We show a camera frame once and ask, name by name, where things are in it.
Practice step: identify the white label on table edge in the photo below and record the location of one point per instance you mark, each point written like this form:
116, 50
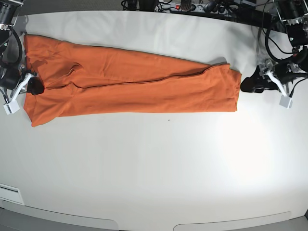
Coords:
11, 194

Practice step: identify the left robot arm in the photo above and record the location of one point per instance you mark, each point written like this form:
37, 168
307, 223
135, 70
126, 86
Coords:
292, 19

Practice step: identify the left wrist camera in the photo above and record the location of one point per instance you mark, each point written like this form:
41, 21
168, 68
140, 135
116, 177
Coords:
286, 101

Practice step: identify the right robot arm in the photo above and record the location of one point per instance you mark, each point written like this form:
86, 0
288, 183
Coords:
9, 10

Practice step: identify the white power strip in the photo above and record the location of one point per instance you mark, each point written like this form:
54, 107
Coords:
196, 6

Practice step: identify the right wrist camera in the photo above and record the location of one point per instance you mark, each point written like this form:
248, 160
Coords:
11, 107

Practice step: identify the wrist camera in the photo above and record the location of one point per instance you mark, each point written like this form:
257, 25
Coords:
11, 107
286, 101

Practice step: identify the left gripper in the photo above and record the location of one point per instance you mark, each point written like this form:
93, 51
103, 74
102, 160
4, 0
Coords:
269, 75

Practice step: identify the orange T-shirt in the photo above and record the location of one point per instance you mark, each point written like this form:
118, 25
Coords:
84, 80

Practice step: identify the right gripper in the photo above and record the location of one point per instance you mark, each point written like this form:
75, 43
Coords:
16, 83

